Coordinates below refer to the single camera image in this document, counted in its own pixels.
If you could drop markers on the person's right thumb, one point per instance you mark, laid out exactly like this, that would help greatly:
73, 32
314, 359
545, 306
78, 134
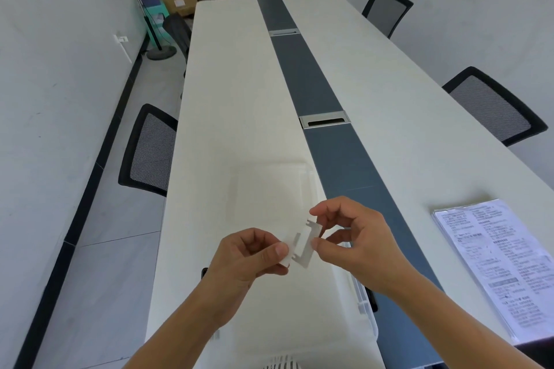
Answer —
329, 241

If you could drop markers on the clear plastic organizer box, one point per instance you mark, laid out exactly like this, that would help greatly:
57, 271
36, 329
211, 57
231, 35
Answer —
277, 317

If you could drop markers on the black standing floor fan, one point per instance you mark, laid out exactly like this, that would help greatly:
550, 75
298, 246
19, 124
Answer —
149, 22

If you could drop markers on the white wall socket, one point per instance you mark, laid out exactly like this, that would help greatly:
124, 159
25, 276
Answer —
122, 46

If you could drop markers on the person's left forearm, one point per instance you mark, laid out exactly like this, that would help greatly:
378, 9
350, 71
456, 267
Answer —
186, 334

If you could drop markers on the person's right forearm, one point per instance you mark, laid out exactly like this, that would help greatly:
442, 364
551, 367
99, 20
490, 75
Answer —
450, 325

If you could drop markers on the printed paper sheets in sleeve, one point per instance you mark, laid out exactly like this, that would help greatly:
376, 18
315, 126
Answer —
497, 265

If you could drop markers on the person's left hand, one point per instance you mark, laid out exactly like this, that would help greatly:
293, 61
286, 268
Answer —
236, 271

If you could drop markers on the person's right middle finger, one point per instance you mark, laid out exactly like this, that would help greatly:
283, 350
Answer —
335, 224

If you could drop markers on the white plastic divider piece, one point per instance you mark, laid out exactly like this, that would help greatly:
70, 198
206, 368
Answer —
304, 245

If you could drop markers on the black mesh office chair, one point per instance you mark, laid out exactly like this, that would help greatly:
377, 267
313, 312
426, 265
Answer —
178, 33
149, 152
493, 107
385, 12

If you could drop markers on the person's right hand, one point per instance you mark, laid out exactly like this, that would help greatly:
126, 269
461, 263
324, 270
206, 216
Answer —
368, 247

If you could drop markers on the teal plastic stool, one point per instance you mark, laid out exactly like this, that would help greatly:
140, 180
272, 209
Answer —
155, 12

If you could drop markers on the person's left thumb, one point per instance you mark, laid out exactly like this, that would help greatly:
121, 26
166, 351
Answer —
273, 253

